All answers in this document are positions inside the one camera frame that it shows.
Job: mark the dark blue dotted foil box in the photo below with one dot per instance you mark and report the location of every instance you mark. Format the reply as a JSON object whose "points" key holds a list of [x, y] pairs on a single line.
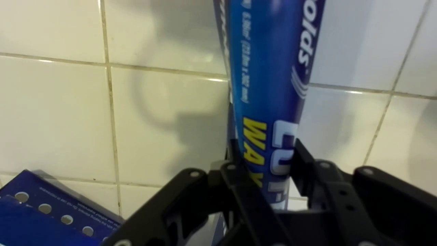
{"points": [[42, 218]]}

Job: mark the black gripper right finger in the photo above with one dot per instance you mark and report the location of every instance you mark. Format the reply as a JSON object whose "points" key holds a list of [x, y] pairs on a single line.
{"points": [[373, 209]]}

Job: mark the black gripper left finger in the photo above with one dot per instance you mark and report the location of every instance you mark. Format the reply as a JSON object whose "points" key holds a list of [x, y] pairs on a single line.
{"points": [[192, 205]]}

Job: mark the blue Cut-Rite wax paper box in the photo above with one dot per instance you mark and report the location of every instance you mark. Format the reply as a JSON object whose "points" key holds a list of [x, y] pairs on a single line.
{"points": [[268, 68]]}

